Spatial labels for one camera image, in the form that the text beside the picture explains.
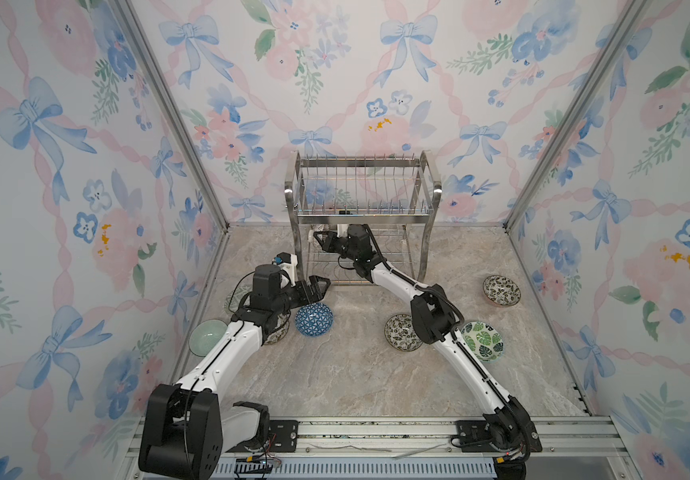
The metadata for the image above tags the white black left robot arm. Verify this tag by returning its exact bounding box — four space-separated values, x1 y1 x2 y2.
138 263 331 479

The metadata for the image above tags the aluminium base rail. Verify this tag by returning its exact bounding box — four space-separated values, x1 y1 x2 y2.
119 415 643 480

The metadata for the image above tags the black leaf pattern pink bowl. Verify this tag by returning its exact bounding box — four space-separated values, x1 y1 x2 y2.
482 275 522 307

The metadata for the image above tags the stainless steel dish rack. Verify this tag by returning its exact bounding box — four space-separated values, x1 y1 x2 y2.
284 151 443 285

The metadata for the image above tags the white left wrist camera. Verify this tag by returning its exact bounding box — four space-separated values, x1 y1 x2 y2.
272 252 298 284

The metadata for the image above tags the black floral pattern bowl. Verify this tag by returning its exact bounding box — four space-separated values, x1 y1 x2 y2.
260 312 291 345

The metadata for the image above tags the green monstera leaf bowl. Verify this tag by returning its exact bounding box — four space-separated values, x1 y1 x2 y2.
461 321 504 362

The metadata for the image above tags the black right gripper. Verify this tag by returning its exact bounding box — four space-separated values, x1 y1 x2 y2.
313 233 360 267

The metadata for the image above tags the blue triangle pattern bowl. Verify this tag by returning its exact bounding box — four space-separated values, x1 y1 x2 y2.
294 303 334 337

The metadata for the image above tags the pale green celadon bowl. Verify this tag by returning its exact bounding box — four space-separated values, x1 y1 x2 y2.
188 319 227 358

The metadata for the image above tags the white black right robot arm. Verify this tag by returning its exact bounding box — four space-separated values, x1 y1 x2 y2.
311 224 541 479

